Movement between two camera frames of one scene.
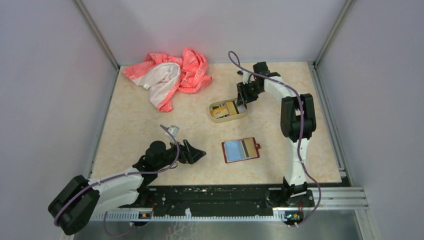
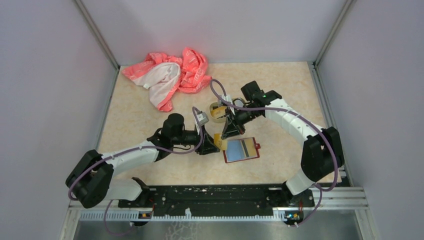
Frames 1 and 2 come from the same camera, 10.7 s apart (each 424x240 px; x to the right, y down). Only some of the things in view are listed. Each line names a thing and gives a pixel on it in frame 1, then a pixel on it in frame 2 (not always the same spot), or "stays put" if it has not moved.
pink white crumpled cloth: (166, 76) stays put
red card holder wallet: (240, 150) stays put
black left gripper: (193, 155) → (207, 146)
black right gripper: (243, 96) → (230, 130)
